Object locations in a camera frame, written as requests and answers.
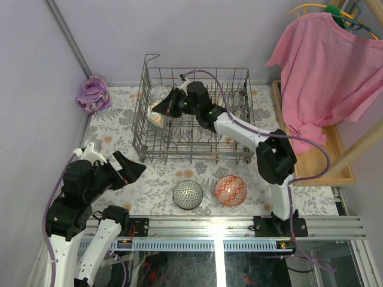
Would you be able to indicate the teal clothes hanger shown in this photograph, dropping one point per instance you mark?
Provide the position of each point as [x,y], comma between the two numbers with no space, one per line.
[346,22]

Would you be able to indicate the grey wire dish rack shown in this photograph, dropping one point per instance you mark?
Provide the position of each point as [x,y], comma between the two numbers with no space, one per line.
[183,138]

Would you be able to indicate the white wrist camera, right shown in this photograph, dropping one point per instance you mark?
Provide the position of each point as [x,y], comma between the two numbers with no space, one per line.
[185,83]

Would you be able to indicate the purple crumpled cloth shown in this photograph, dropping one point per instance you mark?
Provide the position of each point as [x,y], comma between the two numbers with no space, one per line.
[95,96]

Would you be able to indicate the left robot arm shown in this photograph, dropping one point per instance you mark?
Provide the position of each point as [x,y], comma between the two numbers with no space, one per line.
[63,227]

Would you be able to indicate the yellow floral bowl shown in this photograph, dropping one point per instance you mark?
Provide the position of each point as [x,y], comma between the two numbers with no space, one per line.
[155,120]

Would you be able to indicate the corner aluminium post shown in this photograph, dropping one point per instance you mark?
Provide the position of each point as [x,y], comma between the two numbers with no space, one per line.
[68,36]

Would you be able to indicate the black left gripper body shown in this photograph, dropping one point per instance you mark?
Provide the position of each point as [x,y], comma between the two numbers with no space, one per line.
[116,174]

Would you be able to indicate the white wrist camera, left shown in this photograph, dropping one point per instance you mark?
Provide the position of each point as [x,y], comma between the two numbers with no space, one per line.
[88,153]

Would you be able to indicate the black patterned bowl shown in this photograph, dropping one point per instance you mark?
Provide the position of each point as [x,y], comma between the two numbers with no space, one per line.
[187,195]

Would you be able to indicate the aluminium frame rail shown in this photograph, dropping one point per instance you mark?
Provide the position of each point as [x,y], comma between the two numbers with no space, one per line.
[241,227]

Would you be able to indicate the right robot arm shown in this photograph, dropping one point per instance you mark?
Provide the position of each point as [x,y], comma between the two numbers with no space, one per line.
[274,154]

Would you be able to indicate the slotted cable duct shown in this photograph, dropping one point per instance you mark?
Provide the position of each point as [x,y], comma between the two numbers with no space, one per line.
[200,245]

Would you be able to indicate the wooden tray frame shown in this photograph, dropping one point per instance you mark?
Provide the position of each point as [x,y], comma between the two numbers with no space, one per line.
[314,161]

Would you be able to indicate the red diamond patterned bowl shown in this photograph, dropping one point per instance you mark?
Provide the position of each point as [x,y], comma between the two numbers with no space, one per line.
[231,191]

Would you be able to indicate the pink t-shirt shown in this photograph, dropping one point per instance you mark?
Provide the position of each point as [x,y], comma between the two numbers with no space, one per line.
[327,75]

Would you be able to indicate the white wrist camera, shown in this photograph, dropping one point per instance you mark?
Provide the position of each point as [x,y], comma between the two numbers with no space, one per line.
[88,153]
[185,83]

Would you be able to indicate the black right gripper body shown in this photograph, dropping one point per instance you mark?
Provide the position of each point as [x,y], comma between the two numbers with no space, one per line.
[186,107]

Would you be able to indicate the yellow clothes hanger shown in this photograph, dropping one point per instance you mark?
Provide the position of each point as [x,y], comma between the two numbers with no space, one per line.
[354,13]

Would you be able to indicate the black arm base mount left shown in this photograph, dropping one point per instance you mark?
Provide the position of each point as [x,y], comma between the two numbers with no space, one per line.
[138,227]

